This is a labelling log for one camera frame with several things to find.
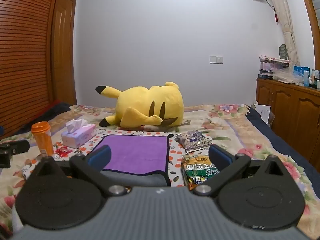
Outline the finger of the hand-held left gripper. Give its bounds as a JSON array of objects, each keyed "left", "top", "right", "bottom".
[{"left": 0, "top": 139, "right": 30, "bottom": 168}]

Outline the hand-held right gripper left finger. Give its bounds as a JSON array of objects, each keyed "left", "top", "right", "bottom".
[{"left": 30, "top": 144, "right": 131, "bottom": 197}]

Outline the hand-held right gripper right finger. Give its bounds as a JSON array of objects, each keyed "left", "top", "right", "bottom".
[{"left": 194, "top": 144, "right": 293, "bottom": 197}]

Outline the purple towel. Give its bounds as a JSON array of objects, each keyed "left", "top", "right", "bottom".
[{"left": 90, "top": 134, "right": 172, "bottom": 177}]

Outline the grey towel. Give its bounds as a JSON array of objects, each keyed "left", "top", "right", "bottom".
[{"left": 99, "top": 169, "right": 172, "bottom": 187}]

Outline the green snack packet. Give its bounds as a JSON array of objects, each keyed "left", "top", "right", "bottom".
[{"left": 181, "top": 154, "right": 221, "bottom": 191}]

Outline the orange plastic bottle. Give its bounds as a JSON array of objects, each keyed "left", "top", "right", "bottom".
[{"left": 31, "top": 121, "right": 55, "bottom": 157}]

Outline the tissue box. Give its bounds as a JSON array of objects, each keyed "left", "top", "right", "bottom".
[{"left": 61, "top": 119, "right": 97, "bottom": 149}]

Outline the purple snack packet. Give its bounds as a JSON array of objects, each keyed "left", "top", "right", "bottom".
[{"left": 175, "top": 129, "right": 213, "bottom": 154}]

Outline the small red packet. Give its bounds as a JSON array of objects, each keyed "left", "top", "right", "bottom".
[{"left": 55, "top": 146, "right": 73, "bottom": 158}]

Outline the orange dotted white cloth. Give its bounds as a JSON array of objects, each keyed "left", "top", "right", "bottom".
[{"left": 22, "top": 129, "right": 213, "bottom": 188}]

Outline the dark rumpled cloth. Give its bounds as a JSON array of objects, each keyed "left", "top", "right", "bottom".
[{"left": 32, "top": 101, "right": 73, "bottom": 123}]

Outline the white paper box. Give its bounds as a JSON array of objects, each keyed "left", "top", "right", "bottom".
[{"left": 253, "top": 101, "right": 275, "bottom": 125}]

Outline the dark blue blanket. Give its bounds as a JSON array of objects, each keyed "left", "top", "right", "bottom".
[{"left": 246, "top": 104, "right": 320, "bottom": 188}]

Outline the yellow plush toy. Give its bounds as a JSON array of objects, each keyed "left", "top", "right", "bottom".
[{"left": 95, "top": 81, "right": 185, "bottom": 128}]

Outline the wooden cabinet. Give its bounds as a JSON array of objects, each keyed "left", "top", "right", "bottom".
[{"left": 255, "top": 77, "right": 320, "bottom": 165}]

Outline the slatted wooden wardrobe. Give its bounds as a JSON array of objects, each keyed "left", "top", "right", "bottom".
[{"left": 0, "top": 0, "right": 63, "bottom": 140}]

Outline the wooden door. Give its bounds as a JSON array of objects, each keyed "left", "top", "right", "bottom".
[{"left": 51, "top": 0, "right": 77, "bottom": 105}]

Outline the clear plastic bag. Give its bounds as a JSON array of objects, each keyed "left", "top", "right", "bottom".
[{"left": 273, "top": 66, "right": 302, "bottom": 83}]

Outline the pink printed package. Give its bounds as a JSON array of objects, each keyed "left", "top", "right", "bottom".
[{"left": 259, "top": 54, "right": 290, "bottom": 75}]

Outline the blue and white box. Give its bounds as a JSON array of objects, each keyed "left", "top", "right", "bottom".
[{"left": 293, "top": 66, "right": 311, "bottom": 85}]

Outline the grey hand fan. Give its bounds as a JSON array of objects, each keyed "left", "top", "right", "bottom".
[{"left": 278, "top": 44, "right": 288, "bottom": 60}]

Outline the cream curtain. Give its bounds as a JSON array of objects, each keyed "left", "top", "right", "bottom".
[{"left": 261, "top": 0, "right": 300, "bottom": 68}]

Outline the wooden window frame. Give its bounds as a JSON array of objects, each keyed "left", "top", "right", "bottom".
[{"left": 296, "top": 0, "right": 320, "bottom": 71}]

